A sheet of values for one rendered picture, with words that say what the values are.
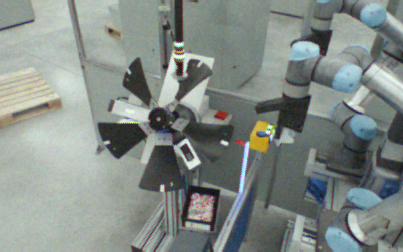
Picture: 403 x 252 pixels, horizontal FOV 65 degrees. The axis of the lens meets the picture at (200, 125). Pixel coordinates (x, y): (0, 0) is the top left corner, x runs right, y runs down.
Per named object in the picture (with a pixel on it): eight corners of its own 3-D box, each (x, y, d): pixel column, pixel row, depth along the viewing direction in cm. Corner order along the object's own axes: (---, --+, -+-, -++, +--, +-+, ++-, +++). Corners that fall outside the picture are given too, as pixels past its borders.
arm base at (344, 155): (366, 153, 166) (372, 138, 160) (366, 172, 155) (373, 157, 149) (335, 146, 170) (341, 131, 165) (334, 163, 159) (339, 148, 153)
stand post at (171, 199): (169, 235, 243) (163, 142, 189) (179, 239, 240) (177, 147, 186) (166, 239, 240) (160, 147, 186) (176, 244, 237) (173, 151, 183)
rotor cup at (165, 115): (155, 109, 170) (144, 105, 157) (181, 107, 166) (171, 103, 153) (155, 136, 168) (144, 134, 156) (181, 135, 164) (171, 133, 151)
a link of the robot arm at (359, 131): (352, 152, 151) (361, 130, 143) (337, 135, 162) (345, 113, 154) (374, 150, 153) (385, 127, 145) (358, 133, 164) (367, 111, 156)
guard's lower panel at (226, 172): (100, 144, 320) (83, 61, 267) (381, 239, 238) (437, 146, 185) (98, 146, 318) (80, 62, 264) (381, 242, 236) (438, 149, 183)
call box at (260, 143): (255, 134, 189) (258, 119, 183) (272, 138, 186) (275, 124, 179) (248, 150, 177) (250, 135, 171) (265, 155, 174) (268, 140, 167)
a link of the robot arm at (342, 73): (370, 58, 85) (330, 47, 91) (356, 73, 78) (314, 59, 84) (360, 84, 90) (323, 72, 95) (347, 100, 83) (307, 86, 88)
